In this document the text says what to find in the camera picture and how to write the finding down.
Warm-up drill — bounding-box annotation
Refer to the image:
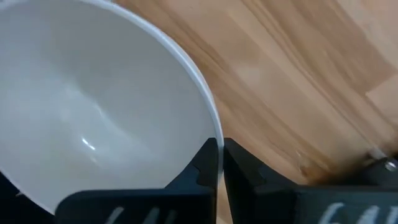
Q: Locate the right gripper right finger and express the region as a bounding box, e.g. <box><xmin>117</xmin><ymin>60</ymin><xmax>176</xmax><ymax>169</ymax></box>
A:
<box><xmin>223</xmin><ymin>138</ymin><xmax>398</xmax><ymax>224</ymax></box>

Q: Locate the white bowl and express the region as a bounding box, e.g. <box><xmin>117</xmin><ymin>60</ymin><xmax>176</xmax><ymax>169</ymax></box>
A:
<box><xmin>0</xmin><ymin>0</ymin><xmax>225</xmax><ymax>215</ymax></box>

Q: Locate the black aluminium table frame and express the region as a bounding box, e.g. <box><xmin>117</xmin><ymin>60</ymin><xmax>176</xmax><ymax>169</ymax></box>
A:
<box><xmin>0</xmin><ymin>152</ymin><xmax>398</xmax><ymax>224</ymax></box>

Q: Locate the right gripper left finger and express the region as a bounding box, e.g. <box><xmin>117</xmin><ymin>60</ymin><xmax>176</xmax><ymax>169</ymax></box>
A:
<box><xmin>54</xmin><ymin>138</ymin><xmax>218</xmax><ymax>224</ymax></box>

